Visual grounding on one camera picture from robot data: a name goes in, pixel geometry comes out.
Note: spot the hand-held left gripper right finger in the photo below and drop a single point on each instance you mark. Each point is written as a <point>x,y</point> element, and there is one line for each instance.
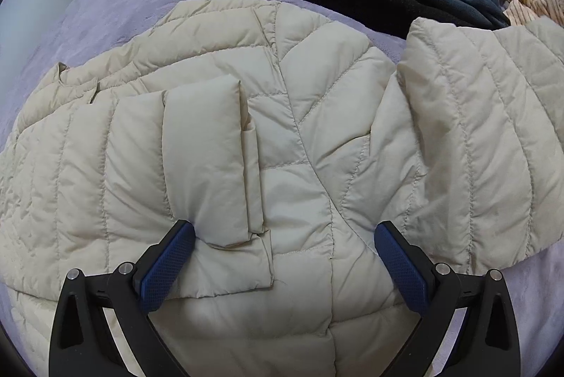
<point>403,267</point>

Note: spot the cream puffer jacket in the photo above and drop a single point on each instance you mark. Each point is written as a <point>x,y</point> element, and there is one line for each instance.
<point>308,139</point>

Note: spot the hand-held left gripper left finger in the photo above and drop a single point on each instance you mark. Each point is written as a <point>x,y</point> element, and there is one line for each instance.
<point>167,267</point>

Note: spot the purple fleece blanket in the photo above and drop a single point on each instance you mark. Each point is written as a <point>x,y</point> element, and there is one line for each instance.
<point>110,6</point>

